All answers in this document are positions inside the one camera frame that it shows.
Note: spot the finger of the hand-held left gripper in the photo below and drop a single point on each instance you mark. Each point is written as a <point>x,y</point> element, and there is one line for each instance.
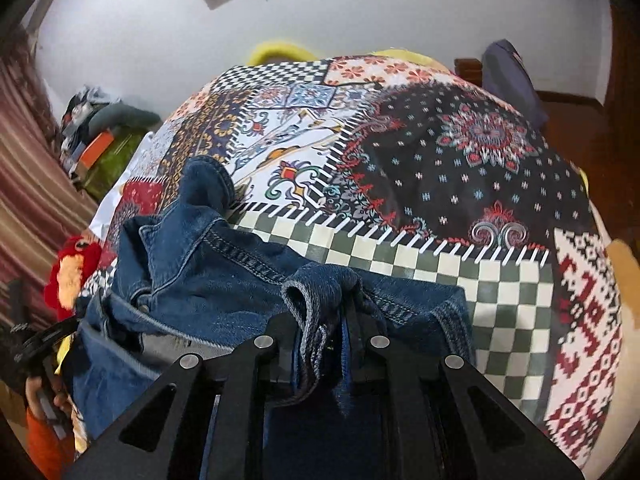
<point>55,332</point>

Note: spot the person's left forearm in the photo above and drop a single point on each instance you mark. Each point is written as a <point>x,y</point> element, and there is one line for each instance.
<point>45,445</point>

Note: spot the person's left hand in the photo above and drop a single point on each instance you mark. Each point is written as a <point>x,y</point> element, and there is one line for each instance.
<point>61,401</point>

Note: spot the red plush toy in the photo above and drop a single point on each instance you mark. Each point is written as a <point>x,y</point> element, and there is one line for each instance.
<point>70,270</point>

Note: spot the striped brown curtain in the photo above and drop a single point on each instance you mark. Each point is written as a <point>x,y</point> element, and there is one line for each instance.
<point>30,200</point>

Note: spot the yellow fuzzy cushion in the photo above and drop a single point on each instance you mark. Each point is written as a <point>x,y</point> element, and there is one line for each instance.
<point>280,52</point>

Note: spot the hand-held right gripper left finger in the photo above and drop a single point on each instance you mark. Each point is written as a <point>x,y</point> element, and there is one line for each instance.
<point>250,375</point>

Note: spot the wooden bed post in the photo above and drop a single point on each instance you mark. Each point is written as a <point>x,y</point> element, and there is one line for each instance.
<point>467,70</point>

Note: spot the blue denim jacket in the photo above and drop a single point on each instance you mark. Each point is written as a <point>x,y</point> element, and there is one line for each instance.
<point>200,270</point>

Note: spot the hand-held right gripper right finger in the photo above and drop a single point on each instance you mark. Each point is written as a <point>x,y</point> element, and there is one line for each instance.
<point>375,362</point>

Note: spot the orange box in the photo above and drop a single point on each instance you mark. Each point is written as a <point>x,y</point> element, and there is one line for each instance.
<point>95,150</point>

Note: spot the patchwork printed bedspread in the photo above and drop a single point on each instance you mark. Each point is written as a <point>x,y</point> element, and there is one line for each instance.
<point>450,160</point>

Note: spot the grey-blue backpack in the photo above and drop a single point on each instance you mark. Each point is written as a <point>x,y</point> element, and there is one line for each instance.
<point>510,75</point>

